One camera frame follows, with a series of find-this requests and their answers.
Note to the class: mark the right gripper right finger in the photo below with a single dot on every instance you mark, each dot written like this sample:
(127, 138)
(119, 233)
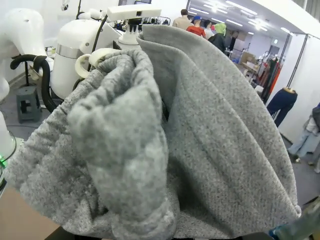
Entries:
(250, 237)

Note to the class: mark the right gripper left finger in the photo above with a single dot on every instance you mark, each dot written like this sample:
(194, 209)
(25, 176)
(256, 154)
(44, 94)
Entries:
(61, 233)

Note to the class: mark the grey training pants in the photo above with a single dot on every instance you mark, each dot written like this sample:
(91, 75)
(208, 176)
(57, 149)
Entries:
(200, 125)

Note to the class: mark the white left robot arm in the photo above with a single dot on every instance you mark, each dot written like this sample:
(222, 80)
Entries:
(72, 37)

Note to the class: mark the navy pants mannequin legs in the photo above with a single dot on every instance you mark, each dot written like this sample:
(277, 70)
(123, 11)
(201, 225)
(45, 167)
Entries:
(282, 105)

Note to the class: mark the person in light jeans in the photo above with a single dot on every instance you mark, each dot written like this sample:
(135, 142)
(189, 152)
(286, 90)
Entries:
(303, 140)

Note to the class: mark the grey plastic stool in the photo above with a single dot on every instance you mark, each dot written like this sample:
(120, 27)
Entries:
(26, 91)

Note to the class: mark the rack of colourful clothes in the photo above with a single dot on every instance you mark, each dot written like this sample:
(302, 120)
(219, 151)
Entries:
(273, 75)

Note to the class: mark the stacked cardboard boxes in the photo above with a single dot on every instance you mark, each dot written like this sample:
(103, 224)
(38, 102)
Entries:
(248, 58)

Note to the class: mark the mannequin in white shirt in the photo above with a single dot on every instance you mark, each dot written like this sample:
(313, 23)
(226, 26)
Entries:
(208, 31)

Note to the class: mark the mannequin in green hood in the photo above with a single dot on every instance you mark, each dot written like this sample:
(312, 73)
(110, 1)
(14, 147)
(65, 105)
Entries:
(220, 28)

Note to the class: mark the mannequin in red hoodie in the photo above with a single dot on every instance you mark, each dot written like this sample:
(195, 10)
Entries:
(197, 30)

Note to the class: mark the mannequin in beige shirt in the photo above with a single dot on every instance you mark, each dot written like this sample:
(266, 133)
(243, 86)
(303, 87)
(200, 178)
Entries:
(181, 22)

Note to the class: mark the rack of dark clothes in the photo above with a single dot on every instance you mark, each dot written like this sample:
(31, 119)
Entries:
(162, 21)

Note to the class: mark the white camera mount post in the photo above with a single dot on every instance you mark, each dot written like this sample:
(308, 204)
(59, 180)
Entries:
(127, 37)

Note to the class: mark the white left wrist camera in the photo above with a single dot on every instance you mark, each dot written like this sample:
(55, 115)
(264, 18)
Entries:
(125, 12)

